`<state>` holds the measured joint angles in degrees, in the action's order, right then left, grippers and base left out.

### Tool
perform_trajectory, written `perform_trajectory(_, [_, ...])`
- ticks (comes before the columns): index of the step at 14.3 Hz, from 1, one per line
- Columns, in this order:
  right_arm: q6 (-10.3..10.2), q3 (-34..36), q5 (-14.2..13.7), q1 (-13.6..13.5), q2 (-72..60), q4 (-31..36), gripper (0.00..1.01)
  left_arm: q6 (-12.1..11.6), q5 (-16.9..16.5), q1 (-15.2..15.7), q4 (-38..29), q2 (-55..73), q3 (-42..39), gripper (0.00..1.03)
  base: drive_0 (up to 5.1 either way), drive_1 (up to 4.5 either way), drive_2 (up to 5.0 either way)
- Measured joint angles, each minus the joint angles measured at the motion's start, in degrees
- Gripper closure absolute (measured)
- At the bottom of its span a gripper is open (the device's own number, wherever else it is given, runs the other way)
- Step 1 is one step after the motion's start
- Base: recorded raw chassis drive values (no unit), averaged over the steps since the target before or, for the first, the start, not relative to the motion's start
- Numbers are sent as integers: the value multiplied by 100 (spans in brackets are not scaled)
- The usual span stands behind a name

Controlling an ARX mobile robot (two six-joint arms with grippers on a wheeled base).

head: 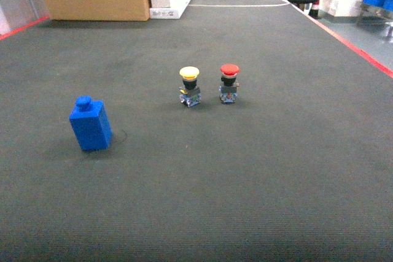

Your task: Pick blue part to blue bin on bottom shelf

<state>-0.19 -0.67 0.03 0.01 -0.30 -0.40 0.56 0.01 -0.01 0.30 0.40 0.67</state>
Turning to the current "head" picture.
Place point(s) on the blue block part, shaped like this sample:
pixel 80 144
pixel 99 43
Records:
pixel 90 124

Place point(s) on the yellow mushroom push button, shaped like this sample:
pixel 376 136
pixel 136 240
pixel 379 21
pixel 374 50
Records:
pixel 190 94

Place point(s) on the red mushroom push button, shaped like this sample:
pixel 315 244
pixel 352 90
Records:
pixel 228 89

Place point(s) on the black conveyor belt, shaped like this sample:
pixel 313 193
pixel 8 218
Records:
pixel 299 168

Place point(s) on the white flat carton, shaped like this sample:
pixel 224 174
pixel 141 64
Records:
pixel 174 12

